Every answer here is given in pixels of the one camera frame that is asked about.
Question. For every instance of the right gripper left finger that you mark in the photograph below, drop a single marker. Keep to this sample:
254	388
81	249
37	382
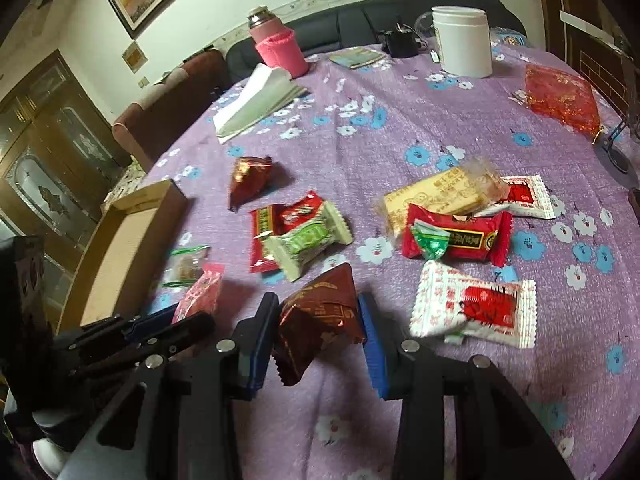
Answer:
254	338

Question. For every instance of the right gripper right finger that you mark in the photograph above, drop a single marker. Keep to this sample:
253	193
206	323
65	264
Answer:
379	347

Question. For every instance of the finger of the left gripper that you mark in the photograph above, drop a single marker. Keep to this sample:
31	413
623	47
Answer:
169	341
116	331

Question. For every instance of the pink snack packet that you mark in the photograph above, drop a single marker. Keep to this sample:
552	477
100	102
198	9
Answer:
202	296

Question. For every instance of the clear green-edged snack packet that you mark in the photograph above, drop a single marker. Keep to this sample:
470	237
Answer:
185	266

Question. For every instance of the dark red foil snack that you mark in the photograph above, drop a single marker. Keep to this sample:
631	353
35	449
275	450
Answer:
323	311

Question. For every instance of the white red snack packet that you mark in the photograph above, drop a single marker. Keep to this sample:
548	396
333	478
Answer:
450	302

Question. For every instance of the pale green snack packet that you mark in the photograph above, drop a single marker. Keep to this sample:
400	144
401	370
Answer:
297	247

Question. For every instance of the small green candy packet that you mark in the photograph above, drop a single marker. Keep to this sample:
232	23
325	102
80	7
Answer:
432	241

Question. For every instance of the red green-label snack packet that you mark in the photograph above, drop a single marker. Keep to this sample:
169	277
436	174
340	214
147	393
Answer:
266	221

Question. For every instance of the small red candy packet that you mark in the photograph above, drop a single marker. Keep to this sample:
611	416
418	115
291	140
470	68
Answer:
295	214

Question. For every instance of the red black-label snack packet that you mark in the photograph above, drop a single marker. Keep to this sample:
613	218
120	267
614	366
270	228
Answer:
477	239

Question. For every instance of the red gold foil snack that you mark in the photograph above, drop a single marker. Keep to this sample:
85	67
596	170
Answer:
250	176

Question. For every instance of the yellow biscuit packet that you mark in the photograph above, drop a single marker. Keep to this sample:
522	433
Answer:
465	190

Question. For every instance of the cardboard box tray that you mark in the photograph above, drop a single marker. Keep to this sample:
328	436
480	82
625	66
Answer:
129	245

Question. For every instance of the purple floral tablecloth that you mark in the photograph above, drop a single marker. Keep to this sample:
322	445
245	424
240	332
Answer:
359	137

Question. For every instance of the wooden glass cabinet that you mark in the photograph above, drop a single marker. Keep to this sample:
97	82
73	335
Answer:
58	162

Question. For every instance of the brown armchair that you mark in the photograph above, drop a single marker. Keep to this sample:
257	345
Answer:
156	120

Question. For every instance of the white and green papers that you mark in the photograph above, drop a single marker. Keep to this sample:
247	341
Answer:
266	91

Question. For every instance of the small green booklet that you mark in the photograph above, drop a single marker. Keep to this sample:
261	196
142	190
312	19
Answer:
356	57

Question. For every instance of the pink sleeved thermos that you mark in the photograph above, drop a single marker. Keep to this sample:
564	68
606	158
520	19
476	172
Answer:
275	43

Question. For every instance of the black phone stand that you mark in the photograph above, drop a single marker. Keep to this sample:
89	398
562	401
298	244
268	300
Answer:
612	159

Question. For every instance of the black small container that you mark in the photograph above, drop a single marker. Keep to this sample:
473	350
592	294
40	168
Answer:
401	40

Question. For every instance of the red mesh gift bag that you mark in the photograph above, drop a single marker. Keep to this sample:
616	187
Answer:
562	96

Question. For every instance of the white plastic jar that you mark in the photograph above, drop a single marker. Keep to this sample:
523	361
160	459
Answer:
463	41

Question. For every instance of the clear glass bowl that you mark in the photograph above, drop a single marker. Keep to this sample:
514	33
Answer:
424	25

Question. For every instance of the black leather sofa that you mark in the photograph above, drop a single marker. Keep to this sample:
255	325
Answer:
362	23

